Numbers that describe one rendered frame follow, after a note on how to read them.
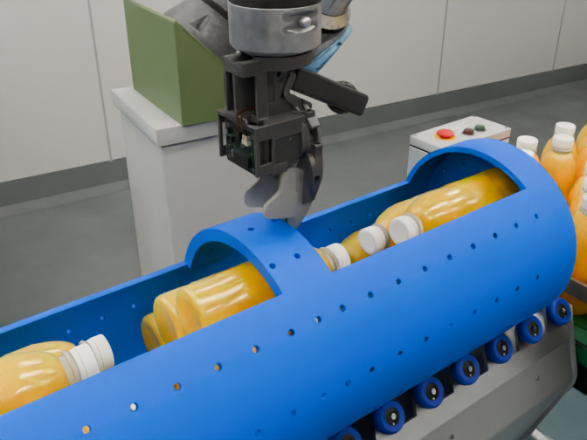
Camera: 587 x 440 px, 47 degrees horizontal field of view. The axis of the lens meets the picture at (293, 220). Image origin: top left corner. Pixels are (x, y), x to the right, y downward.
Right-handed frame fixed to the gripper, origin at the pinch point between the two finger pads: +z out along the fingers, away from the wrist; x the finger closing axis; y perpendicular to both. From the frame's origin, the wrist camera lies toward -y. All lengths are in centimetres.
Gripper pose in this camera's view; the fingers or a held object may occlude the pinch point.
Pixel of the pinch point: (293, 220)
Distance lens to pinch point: 76.4
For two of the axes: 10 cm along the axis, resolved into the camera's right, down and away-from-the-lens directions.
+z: 0.0, 8.8, 4.8
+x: 6.0, 3.8, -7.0
